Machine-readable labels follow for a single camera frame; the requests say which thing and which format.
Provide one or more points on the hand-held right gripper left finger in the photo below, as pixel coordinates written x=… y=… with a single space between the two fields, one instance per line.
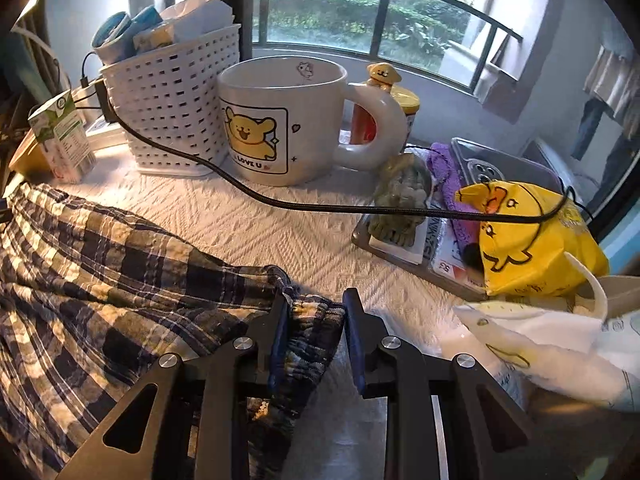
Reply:
x=280 y=340

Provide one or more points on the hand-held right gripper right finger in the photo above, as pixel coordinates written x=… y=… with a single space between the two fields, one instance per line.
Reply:
x=352 y=340

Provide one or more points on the plaid flannel shirt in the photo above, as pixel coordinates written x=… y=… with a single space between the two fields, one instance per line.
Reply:
x=100 y=270

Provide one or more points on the grey flat tray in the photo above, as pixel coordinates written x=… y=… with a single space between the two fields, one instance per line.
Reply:
x=452 y=286

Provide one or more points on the white printed booklet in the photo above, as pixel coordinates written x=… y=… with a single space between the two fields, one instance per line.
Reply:
x=420 y=245

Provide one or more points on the purple knitted cloth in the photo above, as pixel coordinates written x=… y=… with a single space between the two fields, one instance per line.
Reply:
x=442 y=165

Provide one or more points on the white plastic bag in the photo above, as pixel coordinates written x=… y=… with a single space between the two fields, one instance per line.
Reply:
x=550 y=340

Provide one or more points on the yellow duck print bag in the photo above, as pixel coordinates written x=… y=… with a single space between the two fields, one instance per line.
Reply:
x=540 y=250

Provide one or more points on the orange cup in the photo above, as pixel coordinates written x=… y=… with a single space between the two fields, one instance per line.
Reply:
x=362 y=125

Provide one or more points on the white mug yellow dog print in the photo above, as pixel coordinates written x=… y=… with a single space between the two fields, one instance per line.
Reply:
x=310 y=125

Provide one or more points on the clear phone case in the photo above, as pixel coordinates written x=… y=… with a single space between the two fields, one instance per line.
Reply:
x=500 y=165

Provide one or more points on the jar with yellow dog lid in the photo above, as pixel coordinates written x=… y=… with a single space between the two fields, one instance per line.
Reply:
x=400 y=100

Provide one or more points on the white plastic basket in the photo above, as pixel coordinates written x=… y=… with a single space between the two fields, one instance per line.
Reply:
x=170 y=105

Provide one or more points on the white power strip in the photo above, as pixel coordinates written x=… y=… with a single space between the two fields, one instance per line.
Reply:
x=102 y=135

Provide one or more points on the green white milk carton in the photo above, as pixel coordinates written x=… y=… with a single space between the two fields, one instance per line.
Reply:
x=62 y=140

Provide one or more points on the beige storage box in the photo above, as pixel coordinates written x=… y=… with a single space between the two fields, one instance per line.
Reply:
x=25 y=157

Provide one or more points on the dark hanging garment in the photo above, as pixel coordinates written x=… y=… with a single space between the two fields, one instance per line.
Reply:
x=585 y=127

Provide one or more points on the black window railing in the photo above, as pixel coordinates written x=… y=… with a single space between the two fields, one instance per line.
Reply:
x=381 y=20

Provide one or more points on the yellow packet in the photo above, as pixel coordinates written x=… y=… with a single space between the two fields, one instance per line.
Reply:
x=157 y=37

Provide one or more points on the blue white cup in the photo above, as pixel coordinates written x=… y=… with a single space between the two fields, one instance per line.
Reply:
x=112 y=35
x=145 y=22

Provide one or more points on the striped hanging cloth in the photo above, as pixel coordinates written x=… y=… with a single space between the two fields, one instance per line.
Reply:
x=607 y=75

